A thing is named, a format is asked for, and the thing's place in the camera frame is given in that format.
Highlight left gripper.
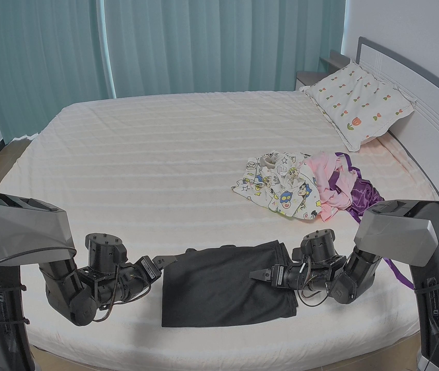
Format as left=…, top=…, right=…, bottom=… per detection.
left=125, top=256, right=163, bottom=291

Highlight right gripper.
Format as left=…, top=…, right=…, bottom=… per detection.
left=271, top=264, right=306, bottom=290

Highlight black trousers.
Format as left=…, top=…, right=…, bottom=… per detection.
left=161, top=240, right=299, bottom=328

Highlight bed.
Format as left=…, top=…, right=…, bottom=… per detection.
left=0, top=36, right=439, bottom=362

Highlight white printed garment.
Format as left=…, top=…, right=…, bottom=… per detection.
left=231, top=151, right=324, bottom=221

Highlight pink garment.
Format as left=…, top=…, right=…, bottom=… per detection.
left=304, top=151, right=357, bottom=223

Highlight purple garment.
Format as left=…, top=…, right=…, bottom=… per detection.
left=330, top=152, right=415, bottom=290

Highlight white printed pillow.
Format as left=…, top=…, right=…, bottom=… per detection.
left=300, top=61, right=417, bottom=152

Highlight grey bedside table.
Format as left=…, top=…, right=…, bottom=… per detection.
left=296, top=50, right=352, bottom=90

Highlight blue-green curtain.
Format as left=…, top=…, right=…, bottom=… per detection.
left=0, top=0, right=117, bottom=145
left=103, top=0, right=347, bottom=99

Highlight black cable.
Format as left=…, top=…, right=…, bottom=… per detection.
left=298, top=259, right=333, bottom=307
left=93, top=263, right=153, bottom=322

